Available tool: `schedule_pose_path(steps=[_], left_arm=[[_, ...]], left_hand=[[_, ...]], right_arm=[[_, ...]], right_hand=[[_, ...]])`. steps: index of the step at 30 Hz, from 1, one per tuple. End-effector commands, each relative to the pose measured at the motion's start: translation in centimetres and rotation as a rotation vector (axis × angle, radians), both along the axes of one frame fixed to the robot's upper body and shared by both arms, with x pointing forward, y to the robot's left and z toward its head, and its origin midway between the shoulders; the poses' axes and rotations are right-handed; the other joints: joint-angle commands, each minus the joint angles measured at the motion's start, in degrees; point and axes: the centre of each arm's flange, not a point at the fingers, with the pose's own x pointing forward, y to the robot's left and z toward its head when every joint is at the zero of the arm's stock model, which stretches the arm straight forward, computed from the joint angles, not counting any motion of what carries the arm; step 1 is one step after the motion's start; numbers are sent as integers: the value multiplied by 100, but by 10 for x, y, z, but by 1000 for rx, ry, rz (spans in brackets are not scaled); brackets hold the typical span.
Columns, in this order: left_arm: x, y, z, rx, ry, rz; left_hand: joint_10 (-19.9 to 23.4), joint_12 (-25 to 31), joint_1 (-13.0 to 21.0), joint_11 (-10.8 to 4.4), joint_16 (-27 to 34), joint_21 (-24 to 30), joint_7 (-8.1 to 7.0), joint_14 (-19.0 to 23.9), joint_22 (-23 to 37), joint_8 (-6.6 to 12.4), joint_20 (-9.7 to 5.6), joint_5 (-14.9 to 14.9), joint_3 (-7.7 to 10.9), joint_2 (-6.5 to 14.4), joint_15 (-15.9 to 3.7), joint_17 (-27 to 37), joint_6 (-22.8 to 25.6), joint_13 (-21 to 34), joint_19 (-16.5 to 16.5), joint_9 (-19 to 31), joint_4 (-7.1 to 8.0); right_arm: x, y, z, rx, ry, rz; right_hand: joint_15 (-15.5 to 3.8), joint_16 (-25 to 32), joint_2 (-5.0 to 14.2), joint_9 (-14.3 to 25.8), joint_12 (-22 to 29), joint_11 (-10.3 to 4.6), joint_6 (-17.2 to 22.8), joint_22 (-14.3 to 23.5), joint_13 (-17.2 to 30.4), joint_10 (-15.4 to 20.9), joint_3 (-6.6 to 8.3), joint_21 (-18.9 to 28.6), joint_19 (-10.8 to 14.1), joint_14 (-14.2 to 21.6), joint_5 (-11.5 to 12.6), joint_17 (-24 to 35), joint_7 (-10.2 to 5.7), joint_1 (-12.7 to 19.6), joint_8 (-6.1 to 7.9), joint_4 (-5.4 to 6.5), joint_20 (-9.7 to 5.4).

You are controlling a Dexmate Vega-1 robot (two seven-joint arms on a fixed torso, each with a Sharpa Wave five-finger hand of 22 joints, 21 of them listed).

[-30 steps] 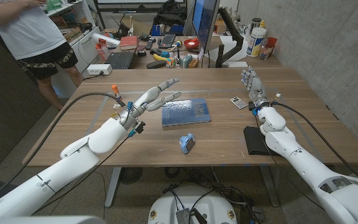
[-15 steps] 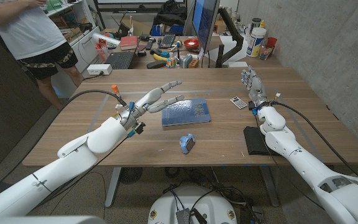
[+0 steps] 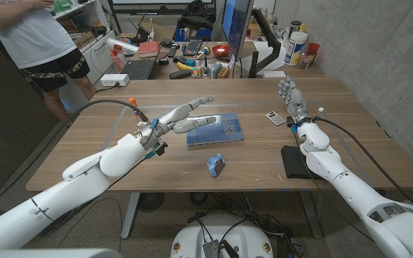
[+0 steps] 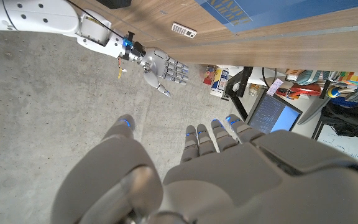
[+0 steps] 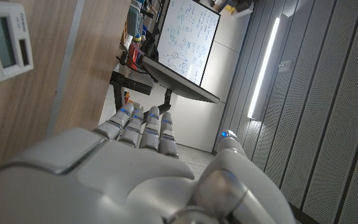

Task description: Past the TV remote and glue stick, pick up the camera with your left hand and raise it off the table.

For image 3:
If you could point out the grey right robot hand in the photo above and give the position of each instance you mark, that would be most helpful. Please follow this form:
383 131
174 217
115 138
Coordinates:
296 104

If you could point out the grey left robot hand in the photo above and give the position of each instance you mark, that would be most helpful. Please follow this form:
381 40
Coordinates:
170 120

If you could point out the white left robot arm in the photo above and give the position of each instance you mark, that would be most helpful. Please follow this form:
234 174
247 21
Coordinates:
66 193

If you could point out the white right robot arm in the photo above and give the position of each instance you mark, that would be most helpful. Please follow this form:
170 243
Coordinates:
353 190

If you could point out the orange capped glue stick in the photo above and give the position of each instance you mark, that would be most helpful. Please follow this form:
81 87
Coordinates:
132 102

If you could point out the black TV remote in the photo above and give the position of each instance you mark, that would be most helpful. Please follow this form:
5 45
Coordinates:
172 51

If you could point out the white pocket calculator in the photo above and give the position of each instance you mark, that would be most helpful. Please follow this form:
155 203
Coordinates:
274 118

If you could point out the flat white box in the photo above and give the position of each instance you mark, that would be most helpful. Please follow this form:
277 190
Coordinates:
274 74

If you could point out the clear glass jar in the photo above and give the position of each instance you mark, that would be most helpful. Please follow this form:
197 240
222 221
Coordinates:
306 60

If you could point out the black oval case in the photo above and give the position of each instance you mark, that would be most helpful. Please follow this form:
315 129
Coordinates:
179 74

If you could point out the colourful puzzle cube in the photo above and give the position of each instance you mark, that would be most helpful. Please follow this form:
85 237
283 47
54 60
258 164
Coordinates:
196 71

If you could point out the yellow banana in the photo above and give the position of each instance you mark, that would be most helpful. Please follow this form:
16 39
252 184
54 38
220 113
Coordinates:
183 66

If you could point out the blue hardcover book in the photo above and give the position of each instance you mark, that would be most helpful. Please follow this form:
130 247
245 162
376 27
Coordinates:
224 132

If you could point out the white canister blue label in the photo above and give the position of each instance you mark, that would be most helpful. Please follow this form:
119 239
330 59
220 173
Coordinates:
294 48

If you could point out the black flat wallet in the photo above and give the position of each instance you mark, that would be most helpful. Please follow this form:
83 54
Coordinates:
294 161

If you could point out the black computer mouse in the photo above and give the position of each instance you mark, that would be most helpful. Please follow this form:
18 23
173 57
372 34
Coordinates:
163 61

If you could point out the red cup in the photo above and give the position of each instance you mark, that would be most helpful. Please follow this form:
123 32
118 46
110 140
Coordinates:
314 47

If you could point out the black laptop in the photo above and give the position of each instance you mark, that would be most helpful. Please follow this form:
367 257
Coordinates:
140 69

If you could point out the teal plastic item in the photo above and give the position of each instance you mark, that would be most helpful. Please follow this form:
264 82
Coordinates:
215 70

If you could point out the white power strip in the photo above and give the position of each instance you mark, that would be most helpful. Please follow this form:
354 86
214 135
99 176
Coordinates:
115 79

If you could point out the orange brick block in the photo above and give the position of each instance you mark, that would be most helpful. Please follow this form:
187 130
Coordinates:
223 74

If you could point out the red book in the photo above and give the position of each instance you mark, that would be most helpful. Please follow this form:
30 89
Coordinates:
148 48

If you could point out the black keyboard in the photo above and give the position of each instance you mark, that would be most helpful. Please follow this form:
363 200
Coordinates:
192 47

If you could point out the yellow bottle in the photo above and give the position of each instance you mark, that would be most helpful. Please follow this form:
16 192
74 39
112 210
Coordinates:
303 28

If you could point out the black round floor fan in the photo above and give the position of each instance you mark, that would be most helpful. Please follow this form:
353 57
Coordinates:
151 201

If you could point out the red bowl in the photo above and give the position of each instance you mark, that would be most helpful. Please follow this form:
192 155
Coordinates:
221 50

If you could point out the white rolled tube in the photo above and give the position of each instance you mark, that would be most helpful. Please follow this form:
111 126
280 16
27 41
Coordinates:
122 46

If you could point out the cardboard box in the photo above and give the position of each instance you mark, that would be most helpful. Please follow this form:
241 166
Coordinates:
161 31

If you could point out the white shelf unit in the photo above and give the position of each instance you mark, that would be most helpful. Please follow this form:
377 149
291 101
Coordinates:
100 53

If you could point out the computer monitor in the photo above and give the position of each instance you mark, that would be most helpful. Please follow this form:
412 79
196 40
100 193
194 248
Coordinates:
237 25

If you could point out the grey metal table leg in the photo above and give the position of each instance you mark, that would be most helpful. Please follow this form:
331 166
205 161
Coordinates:
130 215
310 215

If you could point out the black backpack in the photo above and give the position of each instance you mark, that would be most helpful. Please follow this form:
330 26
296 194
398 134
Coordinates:
195 16

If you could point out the whiteboard on black stand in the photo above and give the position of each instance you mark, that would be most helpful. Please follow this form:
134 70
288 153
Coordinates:
156 1

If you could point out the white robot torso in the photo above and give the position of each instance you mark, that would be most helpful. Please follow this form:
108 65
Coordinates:
228 229

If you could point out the person in white t-shirt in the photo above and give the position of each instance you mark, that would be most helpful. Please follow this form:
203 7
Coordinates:
31 36

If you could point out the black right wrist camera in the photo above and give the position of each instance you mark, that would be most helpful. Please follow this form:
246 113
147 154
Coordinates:
290 123

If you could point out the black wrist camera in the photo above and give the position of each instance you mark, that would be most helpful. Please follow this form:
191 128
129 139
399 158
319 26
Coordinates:
160 148
290 123

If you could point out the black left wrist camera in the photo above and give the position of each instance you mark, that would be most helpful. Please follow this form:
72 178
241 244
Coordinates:
160 148

